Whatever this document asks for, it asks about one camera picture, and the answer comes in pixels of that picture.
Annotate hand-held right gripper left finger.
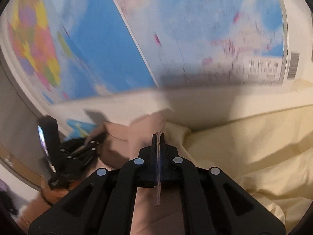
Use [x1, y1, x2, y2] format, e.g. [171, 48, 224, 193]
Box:
[28, 133, 159, 235]

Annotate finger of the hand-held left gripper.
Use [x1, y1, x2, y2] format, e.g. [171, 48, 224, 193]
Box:
[64, 130, 108, 153]
[62, 145, 102, 170]

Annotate cream yellow cloth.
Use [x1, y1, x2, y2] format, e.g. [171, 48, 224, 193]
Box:
[164, 78, 313, 233]

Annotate dark cloth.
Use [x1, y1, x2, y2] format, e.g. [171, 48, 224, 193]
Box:
[0, 178, 19, 217]

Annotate blue floral blanket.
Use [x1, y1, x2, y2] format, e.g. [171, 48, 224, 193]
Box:
[66, 118, 99, 138]

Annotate person's left forearm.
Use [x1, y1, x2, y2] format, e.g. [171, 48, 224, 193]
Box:
[17, 185, 74, 234]

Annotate pale blue wall map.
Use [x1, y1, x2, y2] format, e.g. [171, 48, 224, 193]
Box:
[101, 0, 301, 87]

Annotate wooden wardrobe door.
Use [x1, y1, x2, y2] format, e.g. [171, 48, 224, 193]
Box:
[0, 60, 50, 185]

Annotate beige pink garment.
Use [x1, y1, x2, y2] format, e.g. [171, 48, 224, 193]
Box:
[96, 111, 186, 235]

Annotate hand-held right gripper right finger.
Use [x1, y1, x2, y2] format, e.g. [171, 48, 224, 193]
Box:
[159, 133, 286, 235]

